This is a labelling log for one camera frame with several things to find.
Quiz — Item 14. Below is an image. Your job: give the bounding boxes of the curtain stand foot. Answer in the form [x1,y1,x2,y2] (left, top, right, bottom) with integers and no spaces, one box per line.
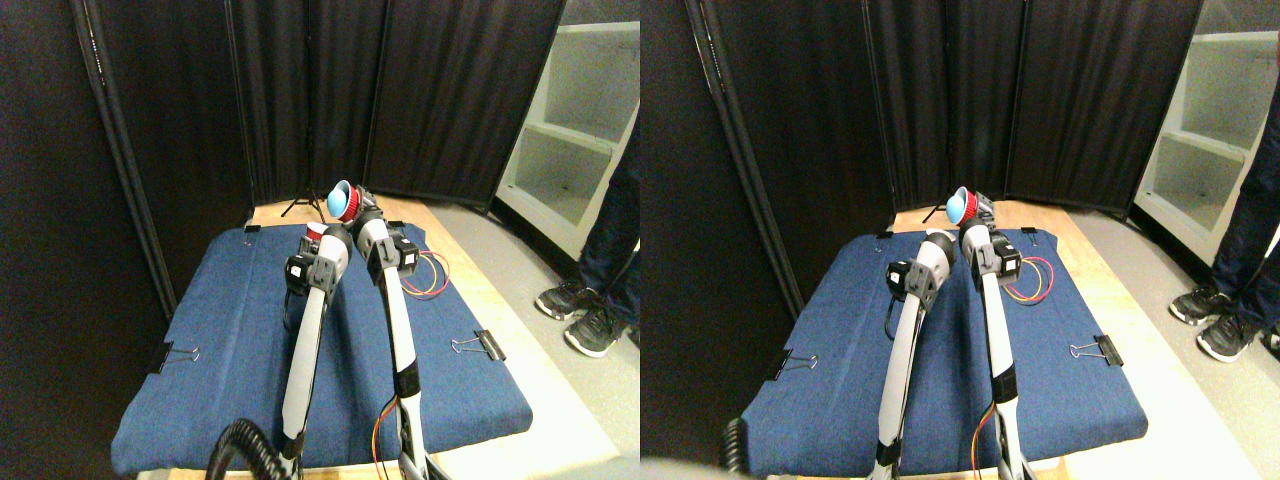
[281,188,327,223]
[922,195,963,227]

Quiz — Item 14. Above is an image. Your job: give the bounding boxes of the white shelf unit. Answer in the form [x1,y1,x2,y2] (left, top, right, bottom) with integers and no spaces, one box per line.
[1133,32,1280,264]
[495,22,641,261]

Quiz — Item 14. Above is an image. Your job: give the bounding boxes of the curtain stand pole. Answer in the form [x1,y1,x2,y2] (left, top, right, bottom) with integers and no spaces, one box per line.
[688,0,807,319]
[72,0,179,319]

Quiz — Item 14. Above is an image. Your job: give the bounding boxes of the person's legs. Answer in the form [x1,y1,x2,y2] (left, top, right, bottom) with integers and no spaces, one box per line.
[535,105,641,359]
[1168,60,1280,364]

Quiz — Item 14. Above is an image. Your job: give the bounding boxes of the dark blue cloth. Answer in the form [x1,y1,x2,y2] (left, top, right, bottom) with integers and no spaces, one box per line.
[730,230,1149,477]
[112,222,533,476]

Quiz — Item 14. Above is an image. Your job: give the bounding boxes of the black ribbed hose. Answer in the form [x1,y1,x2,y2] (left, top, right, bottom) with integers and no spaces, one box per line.
[722,418,753,477]
[207,420,291,480]

